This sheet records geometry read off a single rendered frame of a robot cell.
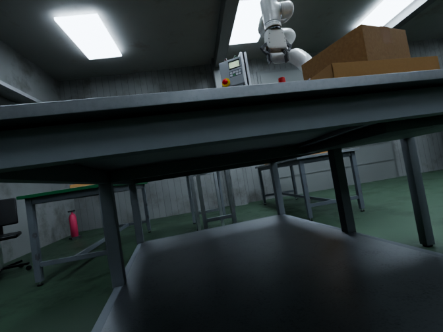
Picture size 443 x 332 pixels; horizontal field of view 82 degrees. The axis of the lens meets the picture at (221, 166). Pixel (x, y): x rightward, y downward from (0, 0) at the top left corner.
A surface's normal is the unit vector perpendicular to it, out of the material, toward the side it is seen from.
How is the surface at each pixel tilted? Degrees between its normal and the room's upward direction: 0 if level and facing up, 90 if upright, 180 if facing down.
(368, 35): 90
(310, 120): 90
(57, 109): 90
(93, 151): 90
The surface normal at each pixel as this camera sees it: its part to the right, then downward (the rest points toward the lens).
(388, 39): 0.38, -0.10
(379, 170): 0.10, -0.06
